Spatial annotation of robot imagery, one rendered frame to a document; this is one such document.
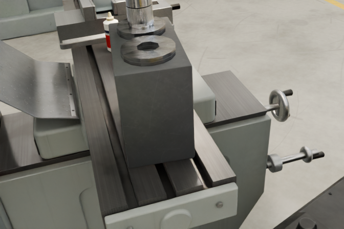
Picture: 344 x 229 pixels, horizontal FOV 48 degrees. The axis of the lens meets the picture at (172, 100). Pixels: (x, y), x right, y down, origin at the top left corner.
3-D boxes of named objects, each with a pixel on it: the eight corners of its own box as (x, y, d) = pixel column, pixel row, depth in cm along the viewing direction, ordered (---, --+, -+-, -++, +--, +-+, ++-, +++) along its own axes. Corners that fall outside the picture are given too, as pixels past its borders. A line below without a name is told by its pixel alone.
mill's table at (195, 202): (118, 3, 167) (115, -15, 163) (241, 216, 67) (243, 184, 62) (64, 11, 162) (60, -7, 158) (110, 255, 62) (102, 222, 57)
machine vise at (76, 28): (161, 14, 131) (159, -19, 125) (175, 29, 118) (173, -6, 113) (57, 31, 122) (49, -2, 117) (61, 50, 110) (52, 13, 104)
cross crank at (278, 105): (279, 108, 142) (282, 81, 136) (297, 126, 133) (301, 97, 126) (240, 117, 139) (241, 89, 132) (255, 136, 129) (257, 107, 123)
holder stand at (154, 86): (173, 94, 87) (168, 9, 76) (196, 158, 68) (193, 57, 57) (120, 102, 85) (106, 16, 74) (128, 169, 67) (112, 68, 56)
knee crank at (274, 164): (317, 151, 135) (320, 137, 131) (327, 162, 130) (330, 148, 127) (260, 165, 130) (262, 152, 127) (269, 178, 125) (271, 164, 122)
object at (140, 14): (126, 21, 71) (122, -8, 68) (150, 17, 72) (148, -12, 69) (130, 30, 68) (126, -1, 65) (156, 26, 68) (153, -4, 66)
